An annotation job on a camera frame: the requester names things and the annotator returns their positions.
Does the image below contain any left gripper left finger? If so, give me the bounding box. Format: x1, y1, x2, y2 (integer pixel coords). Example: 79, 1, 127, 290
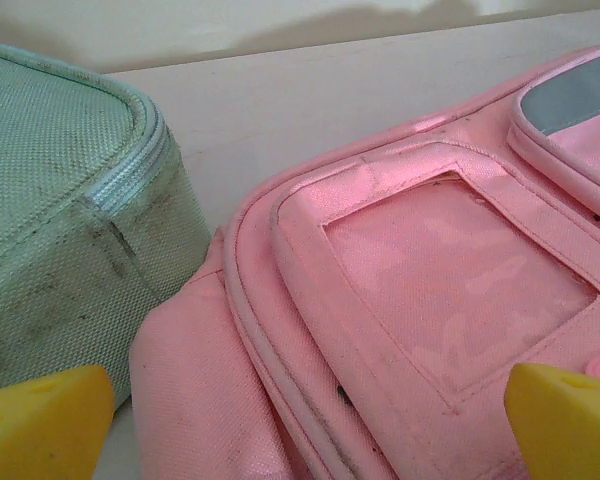
0, 364, 116, 480

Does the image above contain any mint green zip case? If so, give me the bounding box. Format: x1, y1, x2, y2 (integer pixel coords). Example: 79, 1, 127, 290
0, 37, 220, 409

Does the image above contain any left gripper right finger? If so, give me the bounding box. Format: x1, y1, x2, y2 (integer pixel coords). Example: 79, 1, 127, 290
504, 363, 600, 480

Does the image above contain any pink backpack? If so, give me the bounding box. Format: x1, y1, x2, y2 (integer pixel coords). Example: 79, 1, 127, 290
129, 42, 600, 480

